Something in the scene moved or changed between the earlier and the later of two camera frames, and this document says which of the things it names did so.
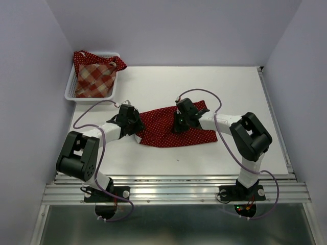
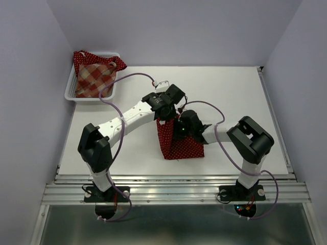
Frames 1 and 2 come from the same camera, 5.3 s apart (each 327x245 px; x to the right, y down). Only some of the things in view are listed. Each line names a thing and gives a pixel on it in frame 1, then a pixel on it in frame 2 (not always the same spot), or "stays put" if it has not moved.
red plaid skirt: x=95 y=80 stays put
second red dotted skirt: x=82 y=57 stays put
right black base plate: x=236 y=193 stays put
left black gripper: x=139 y=126 → x=170 y=116
